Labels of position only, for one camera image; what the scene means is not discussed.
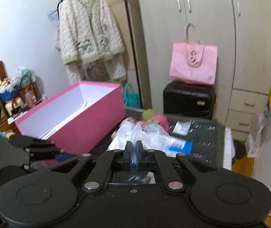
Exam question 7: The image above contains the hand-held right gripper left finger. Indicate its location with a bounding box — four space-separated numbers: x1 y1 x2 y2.
51 141 134 193

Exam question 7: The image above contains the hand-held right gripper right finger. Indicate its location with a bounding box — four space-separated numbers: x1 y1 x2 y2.
135 141 221 193

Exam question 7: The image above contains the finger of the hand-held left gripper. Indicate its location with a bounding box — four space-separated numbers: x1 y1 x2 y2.
23 147 65 170
8 134 55 149

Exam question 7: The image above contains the white foam mesh net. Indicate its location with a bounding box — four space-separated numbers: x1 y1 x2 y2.
116 123 174 152

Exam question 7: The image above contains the pink floral scrunchie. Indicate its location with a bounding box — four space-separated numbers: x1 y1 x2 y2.
121 116 148 129

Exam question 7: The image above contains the blue and white packet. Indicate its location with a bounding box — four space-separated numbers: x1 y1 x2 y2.
166 138 194 158

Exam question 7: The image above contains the pink cardboard box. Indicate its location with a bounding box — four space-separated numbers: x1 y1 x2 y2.
14 81 126 155

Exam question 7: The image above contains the pink fluffy pompom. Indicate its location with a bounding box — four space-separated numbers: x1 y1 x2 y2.
147 114 170 132

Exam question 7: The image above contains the green makeup sponge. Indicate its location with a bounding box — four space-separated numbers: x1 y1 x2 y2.
141 109 158 121

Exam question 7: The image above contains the orange patterned bag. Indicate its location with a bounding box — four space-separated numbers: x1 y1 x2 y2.
19 76 42 107

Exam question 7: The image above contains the small white sachet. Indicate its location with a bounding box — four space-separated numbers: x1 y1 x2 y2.
172 121 193 136

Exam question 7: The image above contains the teal bag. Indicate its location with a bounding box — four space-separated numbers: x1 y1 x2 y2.
122 83 142 108

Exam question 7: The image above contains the black dotted mat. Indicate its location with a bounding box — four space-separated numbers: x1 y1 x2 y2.
88 107 226 186

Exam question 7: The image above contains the black suitcase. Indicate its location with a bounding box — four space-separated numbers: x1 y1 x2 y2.
163 81 217 120

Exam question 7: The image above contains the pink tote bag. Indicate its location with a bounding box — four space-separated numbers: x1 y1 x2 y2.
169 22 219 85

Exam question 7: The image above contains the white hanging plastic bag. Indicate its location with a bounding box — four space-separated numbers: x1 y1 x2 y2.
246 107 269 158

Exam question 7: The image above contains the cream knit cardigan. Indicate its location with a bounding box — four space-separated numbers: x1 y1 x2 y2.
55 0 128 83

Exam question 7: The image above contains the beige wardrobe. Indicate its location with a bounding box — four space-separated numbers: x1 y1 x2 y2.
121 0 271 143

